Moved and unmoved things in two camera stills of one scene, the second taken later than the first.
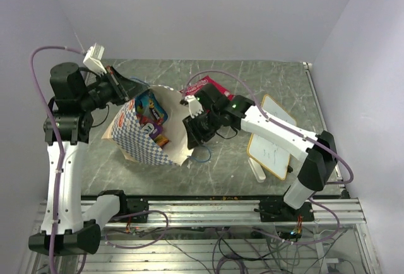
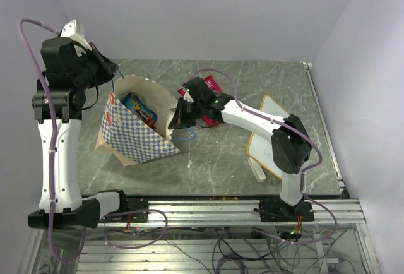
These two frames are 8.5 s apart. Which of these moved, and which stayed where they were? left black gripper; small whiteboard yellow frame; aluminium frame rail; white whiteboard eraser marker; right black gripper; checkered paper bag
Moved: left black gripper; checkered paper bag; right black gripper
Stayed: white whiteboard eraser marker; small whiteboard yellow frame; aluminium frame rail
